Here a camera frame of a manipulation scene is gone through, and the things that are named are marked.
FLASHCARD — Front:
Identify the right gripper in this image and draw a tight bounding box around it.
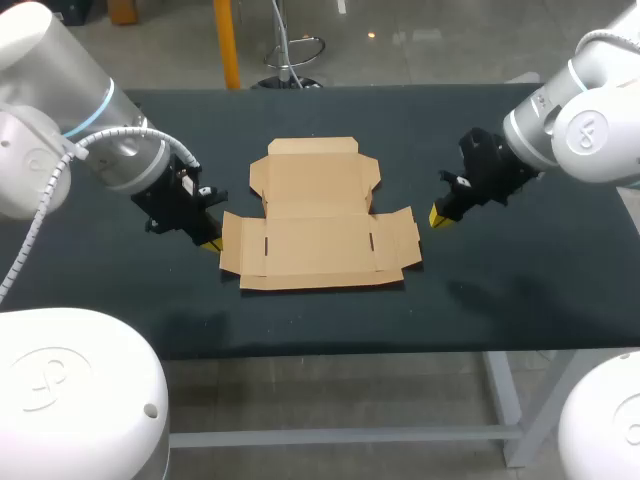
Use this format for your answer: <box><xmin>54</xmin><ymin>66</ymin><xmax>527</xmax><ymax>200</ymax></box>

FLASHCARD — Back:
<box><xmin>427</xmin><ymin>126</ymin><xmax>545</xmax><ymax>230</ymax></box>

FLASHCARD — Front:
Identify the yellow post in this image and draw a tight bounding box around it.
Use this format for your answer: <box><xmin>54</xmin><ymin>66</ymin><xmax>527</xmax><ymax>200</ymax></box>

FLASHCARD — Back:
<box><xmin>212</xmin><ymin>0</ymin><xmax>242</xmax><ymax>91</ymax></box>

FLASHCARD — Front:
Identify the flat brown cardboard box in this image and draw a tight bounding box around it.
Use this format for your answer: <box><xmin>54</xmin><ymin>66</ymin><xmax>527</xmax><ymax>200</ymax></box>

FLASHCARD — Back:
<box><xmin>218</xmin><ymin>136</ymin><xmax>424</xmax><ymax>291</ymax></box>

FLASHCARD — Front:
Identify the white cable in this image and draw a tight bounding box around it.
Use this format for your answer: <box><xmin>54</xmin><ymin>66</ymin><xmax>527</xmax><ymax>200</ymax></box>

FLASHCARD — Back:
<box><xmin>0</xmin><ymin>126</ymin><xmax>203</xmax><ymax>302</ymax></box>
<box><xmin>574</xmin><ymin>28</ymin><xmax>640</xmax><ymax>55</ymax></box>

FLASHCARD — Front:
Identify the brown wooden box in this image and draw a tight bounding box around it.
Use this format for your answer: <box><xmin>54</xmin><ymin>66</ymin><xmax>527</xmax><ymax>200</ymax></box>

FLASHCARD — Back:
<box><xmin>107</xmin><ymin>0</ymin><xmax>139</xmax><ymax>26</ymax></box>

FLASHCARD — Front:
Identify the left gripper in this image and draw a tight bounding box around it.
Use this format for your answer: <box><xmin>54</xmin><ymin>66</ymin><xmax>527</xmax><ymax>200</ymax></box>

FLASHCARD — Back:
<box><xmin>130</xmin><ymin>153</ymin><xmax>230</xmax><ymax>255</ymax></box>

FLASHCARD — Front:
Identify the chrome bar stool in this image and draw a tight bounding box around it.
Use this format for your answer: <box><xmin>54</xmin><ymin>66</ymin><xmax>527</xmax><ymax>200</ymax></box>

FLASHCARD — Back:
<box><xmin>250</xmin><ymin>0</ymin><xmax>331</xmax><ymax>91</ymax></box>

